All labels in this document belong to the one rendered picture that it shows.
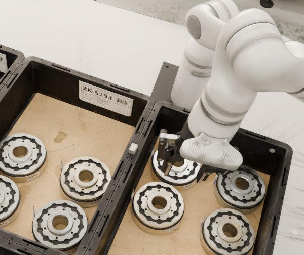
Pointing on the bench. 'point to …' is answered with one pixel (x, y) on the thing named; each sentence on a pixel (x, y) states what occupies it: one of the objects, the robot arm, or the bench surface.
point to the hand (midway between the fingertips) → (184, 170)
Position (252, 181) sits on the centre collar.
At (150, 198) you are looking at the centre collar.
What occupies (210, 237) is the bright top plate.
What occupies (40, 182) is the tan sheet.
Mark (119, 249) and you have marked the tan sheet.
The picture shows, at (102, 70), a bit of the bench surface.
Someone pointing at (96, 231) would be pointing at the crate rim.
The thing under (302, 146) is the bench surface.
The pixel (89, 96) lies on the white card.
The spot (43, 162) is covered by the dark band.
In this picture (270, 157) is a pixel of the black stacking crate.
